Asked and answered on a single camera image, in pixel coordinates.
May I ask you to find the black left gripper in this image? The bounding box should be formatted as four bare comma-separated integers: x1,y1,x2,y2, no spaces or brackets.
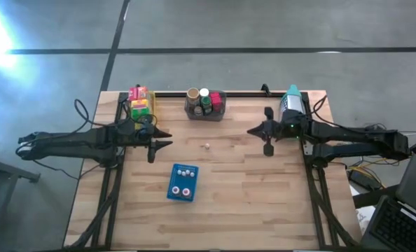
118,118,174,164

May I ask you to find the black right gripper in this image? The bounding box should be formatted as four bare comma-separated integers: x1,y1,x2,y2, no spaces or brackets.
247,106,302,158

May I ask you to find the green Apple Jacks cereal box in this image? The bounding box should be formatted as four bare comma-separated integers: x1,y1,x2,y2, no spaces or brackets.
132,106,152,122

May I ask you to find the blue plastic basket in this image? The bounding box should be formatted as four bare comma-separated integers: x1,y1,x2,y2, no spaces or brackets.
166,163,200,203

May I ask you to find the smoked paprika tin red lid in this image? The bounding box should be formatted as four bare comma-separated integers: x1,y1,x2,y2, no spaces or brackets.
209,92,223,113

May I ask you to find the gold lid jar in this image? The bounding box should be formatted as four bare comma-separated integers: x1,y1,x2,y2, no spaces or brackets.
186,87,200,107

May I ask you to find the green spice jar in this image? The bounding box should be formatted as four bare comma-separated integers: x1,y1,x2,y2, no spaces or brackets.
200,96,213,116

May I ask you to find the yellow plastic bin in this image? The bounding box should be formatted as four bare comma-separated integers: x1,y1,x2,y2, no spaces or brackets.
126,90,157,122

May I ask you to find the teal steel box grater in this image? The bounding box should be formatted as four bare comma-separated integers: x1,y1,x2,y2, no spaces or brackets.
279,83,307,116

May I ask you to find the translucent grey plastic bin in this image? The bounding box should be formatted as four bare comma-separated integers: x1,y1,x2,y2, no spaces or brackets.
185,90,227,122

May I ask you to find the black power brick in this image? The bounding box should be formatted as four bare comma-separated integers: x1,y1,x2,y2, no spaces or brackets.
347,169,374,190

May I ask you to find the black laptop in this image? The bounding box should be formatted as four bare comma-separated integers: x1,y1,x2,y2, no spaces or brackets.
360,115,416,252

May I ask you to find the black aluminium rig frame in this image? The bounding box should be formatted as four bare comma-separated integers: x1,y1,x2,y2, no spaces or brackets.
63,90,362,251

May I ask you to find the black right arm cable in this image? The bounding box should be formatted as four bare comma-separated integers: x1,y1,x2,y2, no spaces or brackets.
311,94,335,123

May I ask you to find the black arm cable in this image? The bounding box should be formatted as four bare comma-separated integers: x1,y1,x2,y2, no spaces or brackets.
74,99,106,129
311,94,335,123

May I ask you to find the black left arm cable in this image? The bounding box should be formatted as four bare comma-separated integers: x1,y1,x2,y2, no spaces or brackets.
74,99,106,129

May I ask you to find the yellow floor cable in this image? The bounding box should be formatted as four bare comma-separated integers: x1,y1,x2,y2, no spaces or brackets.
347,155,414,171

